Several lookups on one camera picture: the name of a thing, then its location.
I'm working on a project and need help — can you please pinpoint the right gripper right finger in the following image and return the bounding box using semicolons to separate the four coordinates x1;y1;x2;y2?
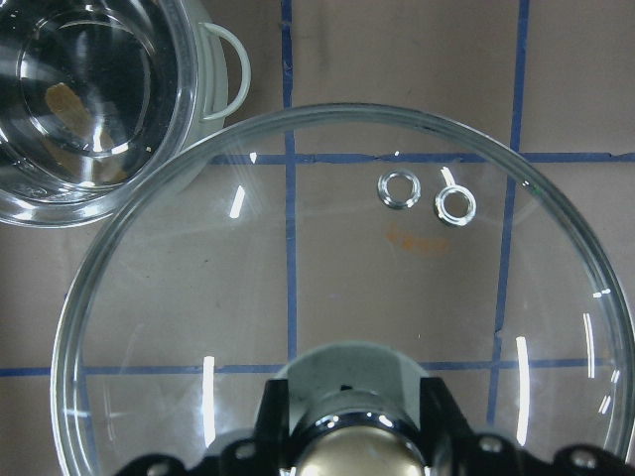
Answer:
420;377;615;475

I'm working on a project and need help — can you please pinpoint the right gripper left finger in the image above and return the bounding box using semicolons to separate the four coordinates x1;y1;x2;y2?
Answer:
118;379;298;475

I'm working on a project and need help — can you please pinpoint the glass pot lid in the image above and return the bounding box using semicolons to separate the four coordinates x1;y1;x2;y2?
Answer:
51;104;634;475

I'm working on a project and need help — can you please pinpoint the pale green steel pot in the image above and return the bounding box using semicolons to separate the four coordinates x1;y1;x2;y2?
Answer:
1;1;251;228

